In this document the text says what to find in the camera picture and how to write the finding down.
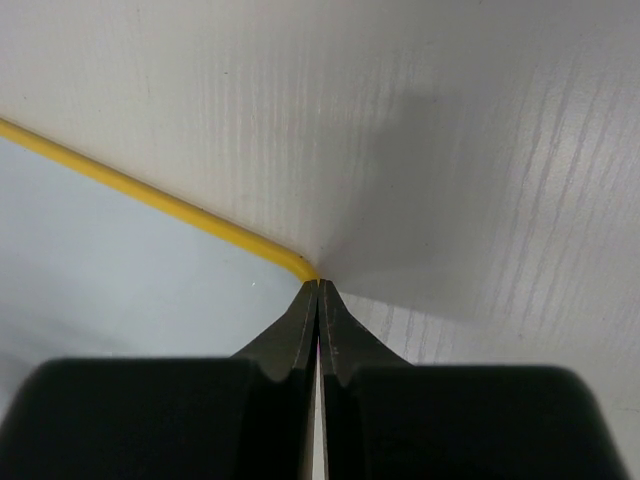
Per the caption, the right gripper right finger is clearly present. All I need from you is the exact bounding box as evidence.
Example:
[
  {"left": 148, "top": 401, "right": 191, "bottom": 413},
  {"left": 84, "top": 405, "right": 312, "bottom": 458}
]
[{"left": 317, "top": 280, "right": 627, "bottom": 479}]

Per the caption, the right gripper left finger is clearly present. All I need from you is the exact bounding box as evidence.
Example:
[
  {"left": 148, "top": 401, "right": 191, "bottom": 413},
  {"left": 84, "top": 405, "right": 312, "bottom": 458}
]
[{"left": 1, "top": 281, "right": 318, "bottom": 479}]

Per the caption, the yellow-framed small whiteboard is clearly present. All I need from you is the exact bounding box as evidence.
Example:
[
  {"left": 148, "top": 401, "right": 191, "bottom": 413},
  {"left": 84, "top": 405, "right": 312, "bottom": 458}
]
[{"left": 1, "top": 122, "right": 316, "bottom": 390}]

